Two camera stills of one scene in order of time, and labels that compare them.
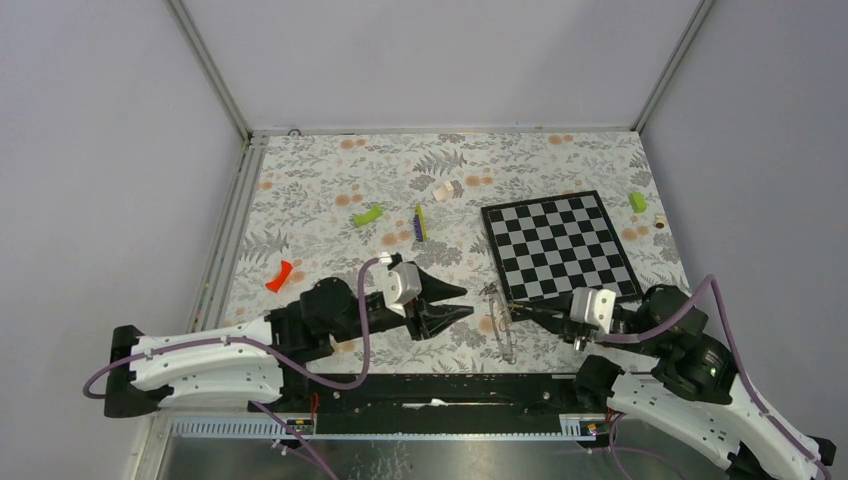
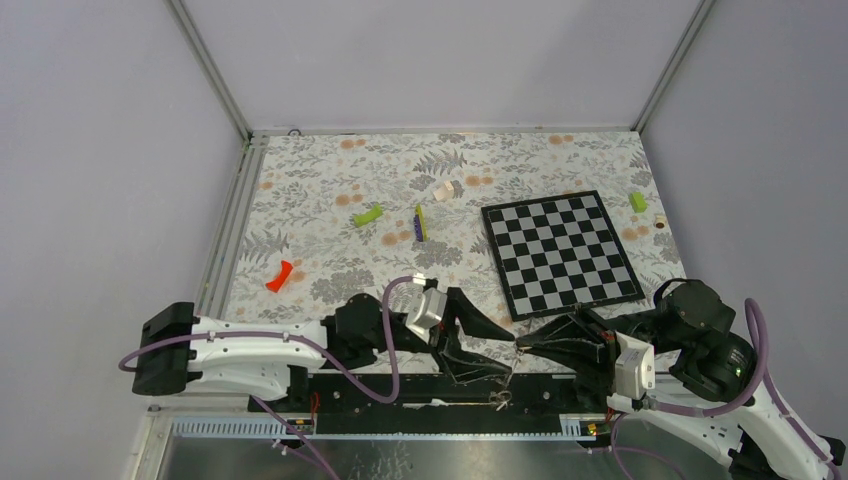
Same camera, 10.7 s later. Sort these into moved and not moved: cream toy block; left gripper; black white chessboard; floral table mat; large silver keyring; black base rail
Moved: large silver keyring; left gripper
Not moved: cream toy block; black base rail; black white chessboard; floral table mat
